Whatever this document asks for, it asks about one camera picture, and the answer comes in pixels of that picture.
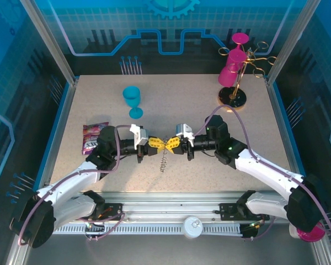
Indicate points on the gold cup stand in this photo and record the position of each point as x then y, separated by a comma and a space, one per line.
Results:
233, 100

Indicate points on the pink plastic goblet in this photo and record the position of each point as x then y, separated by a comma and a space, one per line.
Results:
237, 58
226, 76

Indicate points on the white round knob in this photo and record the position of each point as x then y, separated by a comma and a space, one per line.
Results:
192, 229

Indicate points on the purple candy bag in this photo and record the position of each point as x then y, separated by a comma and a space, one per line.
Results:
89, 132

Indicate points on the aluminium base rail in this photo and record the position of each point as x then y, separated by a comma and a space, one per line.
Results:
171, 205

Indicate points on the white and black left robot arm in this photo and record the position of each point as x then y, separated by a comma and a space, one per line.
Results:
69, 187

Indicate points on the magenta cup bottom right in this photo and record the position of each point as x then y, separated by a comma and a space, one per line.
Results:
311, 236

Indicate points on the teal plastic goblet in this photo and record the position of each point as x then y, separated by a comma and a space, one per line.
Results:
131, 95

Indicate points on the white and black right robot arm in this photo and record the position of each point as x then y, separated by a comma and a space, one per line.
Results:
264, 168

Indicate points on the aluminium table side rail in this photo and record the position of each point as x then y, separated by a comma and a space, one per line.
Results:
281, 124
62, 124

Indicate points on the aluminium upright post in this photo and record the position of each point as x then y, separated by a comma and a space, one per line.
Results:
291, 41
48, 41

